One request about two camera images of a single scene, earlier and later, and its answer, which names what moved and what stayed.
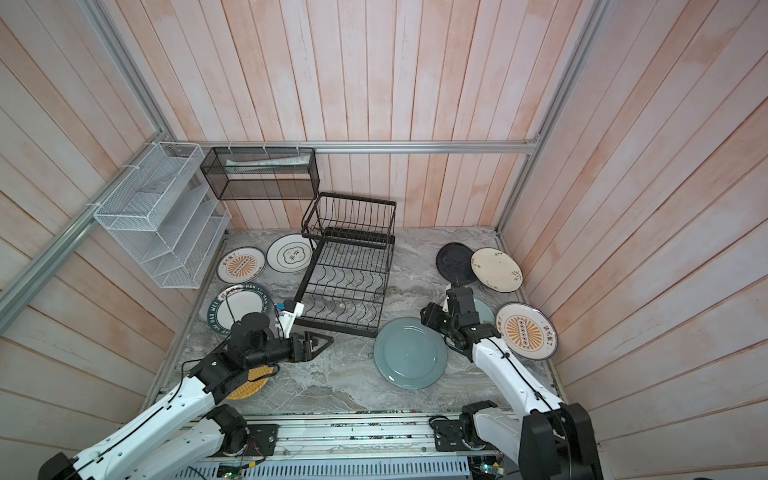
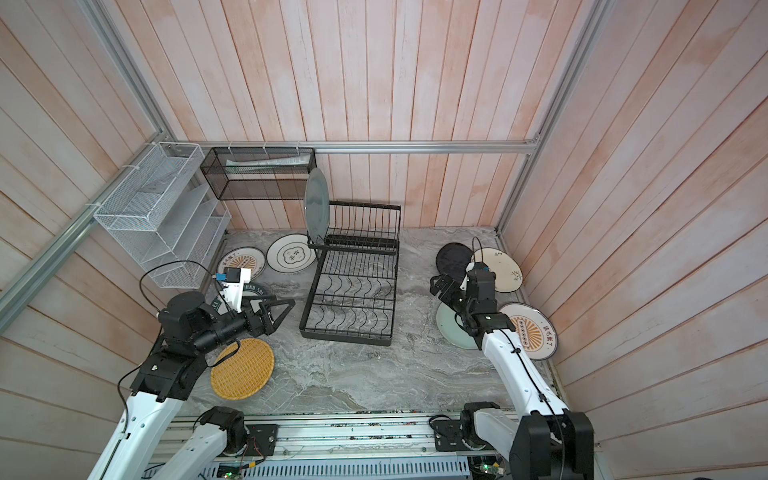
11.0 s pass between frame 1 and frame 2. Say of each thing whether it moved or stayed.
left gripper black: moved
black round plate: stayed
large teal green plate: moved
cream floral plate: stayed
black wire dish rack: stayed
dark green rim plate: stayed
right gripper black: moved
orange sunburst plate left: stayed
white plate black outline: stayed
